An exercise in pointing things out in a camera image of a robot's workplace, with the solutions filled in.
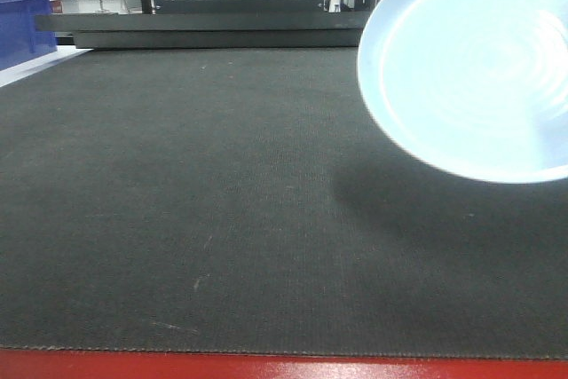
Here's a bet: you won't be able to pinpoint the black round stool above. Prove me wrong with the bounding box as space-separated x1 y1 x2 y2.
95 0 111 14

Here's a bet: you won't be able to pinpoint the light blue round tray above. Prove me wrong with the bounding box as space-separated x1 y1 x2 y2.
357 0 567 184

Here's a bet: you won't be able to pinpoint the blue plastic bin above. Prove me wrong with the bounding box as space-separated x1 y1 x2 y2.
1 0 57 70

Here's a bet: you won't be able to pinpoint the dark grey table mat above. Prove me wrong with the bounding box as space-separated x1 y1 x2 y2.
1 49 567 359

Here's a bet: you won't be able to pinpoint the dark metal frame beams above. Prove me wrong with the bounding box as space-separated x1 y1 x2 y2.
35 0 378 50

